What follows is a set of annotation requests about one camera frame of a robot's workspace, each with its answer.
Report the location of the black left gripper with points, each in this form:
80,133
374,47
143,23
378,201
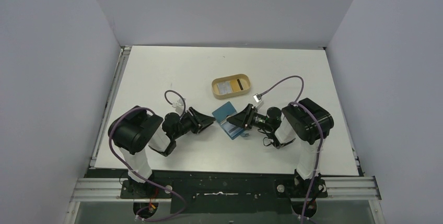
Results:
199,120

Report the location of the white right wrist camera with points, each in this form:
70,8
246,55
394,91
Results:
258,98

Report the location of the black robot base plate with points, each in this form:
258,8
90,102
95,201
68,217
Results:
218,193

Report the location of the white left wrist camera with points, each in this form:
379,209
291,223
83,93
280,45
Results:
179,106

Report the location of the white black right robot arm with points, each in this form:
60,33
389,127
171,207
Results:
304,122

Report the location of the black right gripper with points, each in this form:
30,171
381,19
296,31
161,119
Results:
249,116

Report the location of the beige oval plastic tray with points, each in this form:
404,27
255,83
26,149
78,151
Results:
246,83

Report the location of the gold card with black stripe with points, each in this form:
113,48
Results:
236,85

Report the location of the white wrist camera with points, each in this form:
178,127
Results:
179,106
258,98

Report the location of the grey VIP card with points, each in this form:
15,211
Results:
224,88

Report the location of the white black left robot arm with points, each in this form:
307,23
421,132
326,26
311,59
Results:
140,128

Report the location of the aluminium frame rail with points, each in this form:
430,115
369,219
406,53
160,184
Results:
73,206

